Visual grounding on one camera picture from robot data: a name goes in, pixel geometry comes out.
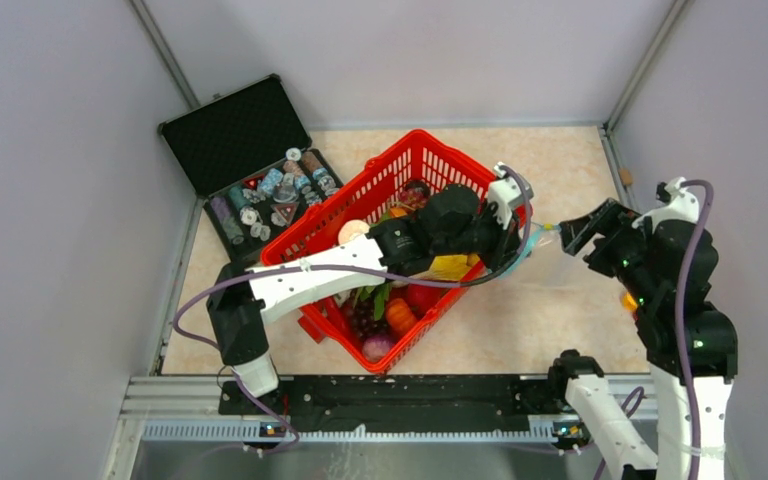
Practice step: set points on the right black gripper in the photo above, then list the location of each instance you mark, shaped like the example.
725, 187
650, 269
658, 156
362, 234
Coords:
610, 218

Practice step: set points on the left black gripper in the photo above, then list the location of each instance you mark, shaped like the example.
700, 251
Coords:
506, 241

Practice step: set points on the clear zip top bag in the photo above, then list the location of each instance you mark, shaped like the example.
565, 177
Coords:
545, 264

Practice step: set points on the white brown mushroom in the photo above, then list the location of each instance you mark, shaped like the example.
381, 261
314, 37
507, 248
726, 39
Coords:
351, 230

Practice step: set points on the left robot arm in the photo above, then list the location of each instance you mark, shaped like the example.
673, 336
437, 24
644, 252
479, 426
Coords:
453, 222

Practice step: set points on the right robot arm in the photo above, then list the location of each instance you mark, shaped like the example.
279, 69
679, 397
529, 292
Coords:
664, 259

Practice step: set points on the red grape bunch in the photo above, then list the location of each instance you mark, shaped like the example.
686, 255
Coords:
414, 195

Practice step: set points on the small orange pumpkin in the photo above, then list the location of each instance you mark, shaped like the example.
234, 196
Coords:
400, 316

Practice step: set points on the green leafy vegetable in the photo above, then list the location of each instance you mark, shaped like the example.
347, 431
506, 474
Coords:
374, 298

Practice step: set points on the red plastic shopping basket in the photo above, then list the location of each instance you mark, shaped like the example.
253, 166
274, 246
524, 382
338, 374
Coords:
371, 197

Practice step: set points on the dark purple grape bunch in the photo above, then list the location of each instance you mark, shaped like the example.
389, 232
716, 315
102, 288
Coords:
362, 321

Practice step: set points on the purple red onion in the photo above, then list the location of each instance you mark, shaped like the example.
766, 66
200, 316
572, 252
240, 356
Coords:
376, 347

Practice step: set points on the red chili pepper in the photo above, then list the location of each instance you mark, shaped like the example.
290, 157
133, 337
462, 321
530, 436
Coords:
338, 325

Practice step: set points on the black poker chip case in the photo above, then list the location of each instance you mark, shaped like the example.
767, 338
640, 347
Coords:
252, 163

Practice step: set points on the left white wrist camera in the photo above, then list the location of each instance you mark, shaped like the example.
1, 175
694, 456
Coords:
509, 193

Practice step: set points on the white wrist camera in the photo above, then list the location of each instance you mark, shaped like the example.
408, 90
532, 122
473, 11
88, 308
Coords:
676, 202
509, 193

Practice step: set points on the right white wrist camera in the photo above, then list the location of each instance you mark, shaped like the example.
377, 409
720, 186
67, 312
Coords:
676, 202

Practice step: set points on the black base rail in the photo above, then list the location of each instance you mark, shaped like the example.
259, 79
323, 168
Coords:
415, 403

